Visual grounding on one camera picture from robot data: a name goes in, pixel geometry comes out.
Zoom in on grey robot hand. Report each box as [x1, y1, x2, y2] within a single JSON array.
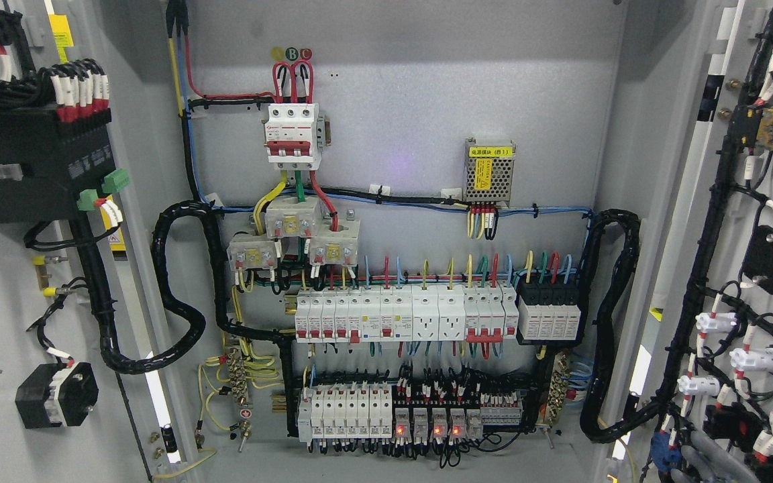
[[680, 430, 759, 482]]

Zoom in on grey cabinet door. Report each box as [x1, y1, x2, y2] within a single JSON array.
[[584, 1, 773, 482], [0, 0, 189, 483]]

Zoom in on black surge protector block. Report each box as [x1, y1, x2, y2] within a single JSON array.
[[517, 279, 584, 347]]

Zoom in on white socket breaker row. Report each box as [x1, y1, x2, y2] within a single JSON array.
[[294, 282, 519, 343]]

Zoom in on lower relay terminal row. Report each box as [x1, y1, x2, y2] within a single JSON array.
[[297, 371, 523, 452]]

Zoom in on metal mesh power supply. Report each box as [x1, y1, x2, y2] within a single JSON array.
[[462, 137, 516, 206]]

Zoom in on clear current transformer blocks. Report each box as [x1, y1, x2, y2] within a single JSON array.
[[227, 195, 361, 276]]

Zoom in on brass ground terminal bar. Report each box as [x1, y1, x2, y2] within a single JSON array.
[[225, 349, 254, 451]]

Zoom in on white three pole main breaker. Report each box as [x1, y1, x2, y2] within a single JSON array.
[[264, 102, 326, 171]]

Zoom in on black corrugated cable conduit left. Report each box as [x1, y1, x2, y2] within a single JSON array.
[[95, 200, 297, 437]]

